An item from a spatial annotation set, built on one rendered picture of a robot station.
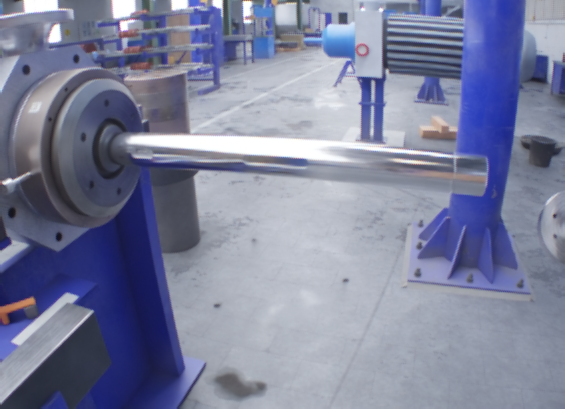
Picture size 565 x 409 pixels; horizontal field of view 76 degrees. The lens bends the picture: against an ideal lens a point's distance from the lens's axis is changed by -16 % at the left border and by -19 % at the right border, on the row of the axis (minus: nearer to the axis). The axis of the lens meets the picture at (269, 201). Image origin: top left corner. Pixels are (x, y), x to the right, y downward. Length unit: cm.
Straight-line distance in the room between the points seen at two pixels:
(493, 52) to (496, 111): 30
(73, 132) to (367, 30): 354
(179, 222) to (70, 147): 180
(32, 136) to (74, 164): 11
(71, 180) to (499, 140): 197
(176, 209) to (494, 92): 188
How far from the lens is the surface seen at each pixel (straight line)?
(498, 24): 222
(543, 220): 112
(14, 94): 98
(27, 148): 91
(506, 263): 265
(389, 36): 419
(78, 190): 91
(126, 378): 172
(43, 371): 75
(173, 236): 265
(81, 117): 90
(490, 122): 226
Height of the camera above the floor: 133
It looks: 24 degrees down
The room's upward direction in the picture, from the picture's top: 2 degrees counter-clockwise
